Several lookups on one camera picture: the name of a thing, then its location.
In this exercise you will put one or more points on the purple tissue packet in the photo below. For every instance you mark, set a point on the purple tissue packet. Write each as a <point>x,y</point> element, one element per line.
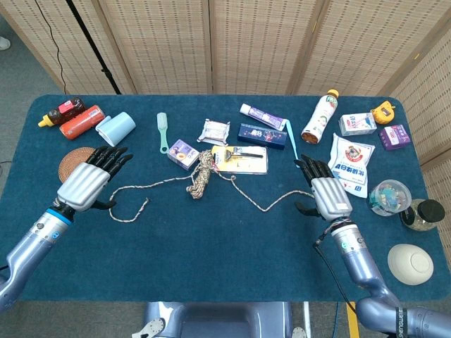
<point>394,136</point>

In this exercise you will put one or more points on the glass jar black lid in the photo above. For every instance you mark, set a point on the glass jar black lid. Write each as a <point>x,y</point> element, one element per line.
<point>430,211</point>

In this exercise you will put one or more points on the blue felt table cover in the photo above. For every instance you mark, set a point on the blue felt table cover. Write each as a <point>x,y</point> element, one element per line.
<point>194,253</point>

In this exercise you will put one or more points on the white sugar bag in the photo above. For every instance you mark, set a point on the white sugar bag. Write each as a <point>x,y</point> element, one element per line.
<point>352,158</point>

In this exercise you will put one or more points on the round woven rattan coaster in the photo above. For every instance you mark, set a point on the round woven rattan coaster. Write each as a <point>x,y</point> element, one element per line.
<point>70,163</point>

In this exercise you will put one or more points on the orange-red can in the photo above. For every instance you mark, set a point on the orange-red can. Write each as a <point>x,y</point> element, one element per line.
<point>81,123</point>

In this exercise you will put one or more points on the brown sauce bottle yellow cap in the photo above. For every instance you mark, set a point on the brown sauce bottle yellow cap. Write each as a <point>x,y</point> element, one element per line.
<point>67,110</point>

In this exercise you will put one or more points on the yellow tape measure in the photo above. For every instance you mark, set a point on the yellow tape measure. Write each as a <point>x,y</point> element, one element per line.
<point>384,112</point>

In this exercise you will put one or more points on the black stand pole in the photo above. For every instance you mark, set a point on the black stand pole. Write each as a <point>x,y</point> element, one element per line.
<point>88,35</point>

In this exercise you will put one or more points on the green brush white bristles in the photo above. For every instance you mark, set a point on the green brush white bristles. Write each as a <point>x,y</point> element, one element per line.
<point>162,130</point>

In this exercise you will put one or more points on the small black container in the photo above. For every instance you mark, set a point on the small black container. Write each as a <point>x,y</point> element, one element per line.
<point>407,215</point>

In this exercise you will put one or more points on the light blue plastic cup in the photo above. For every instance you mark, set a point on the light blue plastic cup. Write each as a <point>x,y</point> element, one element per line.
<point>118,128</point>

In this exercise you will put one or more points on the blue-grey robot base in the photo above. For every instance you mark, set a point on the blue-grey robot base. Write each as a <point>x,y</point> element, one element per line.
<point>218,320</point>

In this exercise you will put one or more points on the beige ceramic bowl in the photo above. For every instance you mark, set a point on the beige ceramic bowl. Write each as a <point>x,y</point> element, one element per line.
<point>410,264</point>

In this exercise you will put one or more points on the razor in blister pack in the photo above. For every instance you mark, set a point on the razor in blister pack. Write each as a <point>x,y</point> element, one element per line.
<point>246,165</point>

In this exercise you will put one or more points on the white milk carton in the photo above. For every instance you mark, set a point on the white milk carton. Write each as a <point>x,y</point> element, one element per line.
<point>356,125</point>

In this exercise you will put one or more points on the white purple toothpaste tube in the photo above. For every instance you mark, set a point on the white purple toothpaste tube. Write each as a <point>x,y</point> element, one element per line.
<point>262,116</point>

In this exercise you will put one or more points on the clear cup colourful pieces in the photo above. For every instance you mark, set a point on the clear cup colourful pieces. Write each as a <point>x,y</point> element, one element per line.
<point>389,197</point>

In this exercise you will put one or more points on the light blue toothbrush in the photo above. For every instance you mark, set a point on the light blue toothbrush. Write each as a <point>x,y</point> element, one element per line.
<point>293,141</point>

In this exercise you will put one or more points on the dark blue toothpaste box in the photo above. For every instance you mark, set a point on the dark blue toothpaste box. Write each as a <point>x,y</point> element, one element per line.
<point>260,135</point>

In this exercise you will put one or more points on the white shoe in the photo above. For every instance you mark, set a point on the white shoe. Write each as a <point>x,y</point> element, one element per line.
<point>4,43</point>

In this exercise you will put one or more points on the white snack packet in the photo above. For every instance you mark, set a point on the white snack packet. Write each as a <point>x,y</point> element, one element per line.
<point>213,132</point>

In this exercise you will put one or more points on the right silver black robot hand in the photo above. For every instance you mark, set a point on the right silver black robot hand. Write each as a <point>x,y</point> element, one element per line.
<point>331,197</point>

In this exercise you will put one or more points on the white drink bottle yellow cap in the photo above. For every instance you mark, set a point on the white drink bottle yellow cap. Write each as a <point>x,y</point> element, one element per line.
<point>319,119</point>

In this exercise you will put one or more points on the small purple white box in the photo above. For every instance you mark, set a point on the small purple white box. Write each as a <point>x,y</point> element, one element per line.
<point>183,155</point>

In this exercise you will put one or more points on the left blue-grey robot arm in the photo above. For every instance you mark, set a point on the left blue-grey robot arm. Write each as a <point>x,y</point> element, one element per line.
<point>31,239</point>

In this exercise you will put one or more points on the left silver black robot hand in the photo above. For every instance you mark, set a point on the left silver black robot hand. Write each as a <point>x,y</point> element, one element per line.
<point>82,186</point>

